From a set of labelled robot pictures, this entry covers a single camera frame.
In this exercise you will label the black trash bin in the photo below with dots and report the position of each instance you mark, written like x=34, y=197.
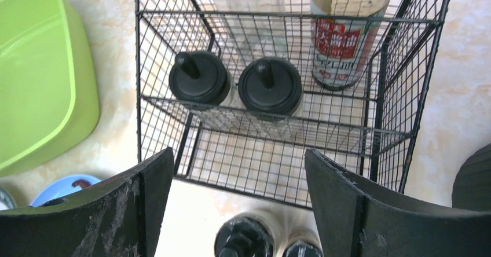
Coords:
x=471, y=188

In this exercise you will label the clear bottle gold pump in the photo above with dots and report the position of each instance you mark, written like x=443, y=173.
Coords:
x=255, y=27

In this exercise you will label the small dark spice bottle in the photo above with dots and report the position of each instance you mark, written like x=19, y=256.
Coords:
x=303, y=242

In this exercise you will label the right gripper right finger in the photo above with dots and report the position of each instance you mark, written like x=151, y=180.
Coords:
x=358, y=217

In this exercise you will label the black wire basket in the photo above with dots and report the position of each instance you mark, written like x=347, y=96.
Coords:
x=369, y=128

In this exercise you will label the brown sauce bottle black cap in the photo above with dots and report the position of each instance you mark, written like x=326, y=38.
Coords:
x=342, y=37

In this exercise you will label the dark red chili pepper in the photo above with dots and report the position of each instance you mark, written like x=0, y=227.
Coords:
x=81, y=183

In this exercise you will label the green plastic tub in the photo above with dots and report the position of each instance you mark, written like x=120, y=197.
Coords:
x=49, y=96

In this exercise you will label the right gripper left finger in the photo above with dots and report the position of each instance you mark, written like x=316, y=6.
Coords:
x=119, y=216

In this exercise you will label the blue plate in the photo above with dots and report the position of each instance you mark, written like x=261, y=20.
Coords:
x=61, y=187

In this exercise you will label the white green rimmed plate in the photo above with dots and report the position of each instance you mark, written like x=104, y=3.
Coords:
x=7, y=202

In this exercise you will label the black pepper grinder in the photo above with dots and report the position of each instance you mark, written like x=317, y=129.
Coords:
x=256, y=232

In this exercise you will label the clear jar black lid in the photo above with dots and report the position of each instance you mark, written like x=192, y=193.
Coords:
x=271, y=89
x=201, y=77

